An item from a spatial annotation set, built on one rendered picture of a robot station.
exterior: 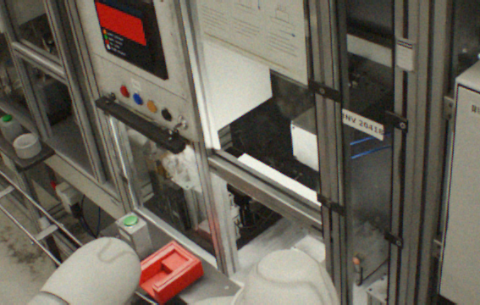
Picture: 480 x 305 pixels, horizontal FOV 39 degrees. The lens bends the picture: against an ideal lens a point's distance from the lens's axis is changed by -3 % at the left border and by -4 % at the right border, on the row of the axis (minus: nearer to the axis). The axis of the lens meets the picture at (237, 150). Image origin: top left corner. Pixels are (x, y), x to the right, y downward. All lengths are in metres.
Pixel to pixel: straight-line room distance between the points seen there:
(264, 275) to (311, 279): 0.05
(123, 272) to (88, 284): 0.08
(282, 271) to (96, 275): 0.56
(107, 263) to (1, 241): 2.52
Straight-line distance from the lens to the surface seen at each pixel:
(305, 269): 0.77
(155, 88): 1.69
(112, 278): 1.27
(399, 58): 1.08
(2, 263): 3.65
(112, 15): 1.66
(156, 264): 1.98
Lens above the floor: 2.32
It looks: 36 degrees down
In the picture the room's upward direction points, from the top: 9 degrees counter-clockwise
